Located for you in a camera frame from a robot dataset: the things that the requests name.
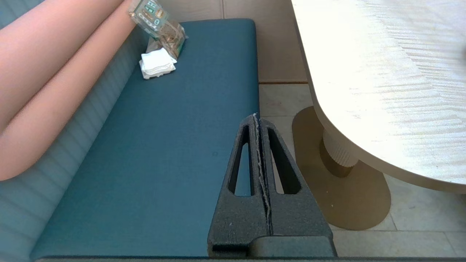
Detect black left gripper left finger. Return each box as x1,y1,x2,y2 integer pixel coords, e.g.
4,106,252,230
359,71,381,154
208,114,270,257

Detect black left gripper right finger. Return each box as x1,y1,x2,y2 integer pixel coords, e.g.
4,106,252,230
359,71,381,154
259,117,332,237

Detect dark blue seat cushion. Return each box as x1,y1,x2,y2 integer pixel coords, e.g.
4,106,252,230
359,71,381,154
31,18,260,259

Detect white folded napkins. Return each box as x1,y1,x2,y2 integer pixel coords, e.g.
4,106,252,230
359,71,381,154
139,48,178,80

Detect grey-blue ribbed bench backrest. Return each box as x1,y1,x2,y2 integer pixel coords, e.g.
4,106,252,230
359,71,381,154
0,0,148,262

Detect clear snack packet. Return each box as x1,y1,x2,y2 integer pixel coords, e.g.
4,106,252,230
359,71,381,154
128,0,188,60

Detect tan table pedestal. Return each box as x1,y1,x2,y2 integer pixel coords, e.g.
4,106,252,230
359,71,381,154
292,106,392,230

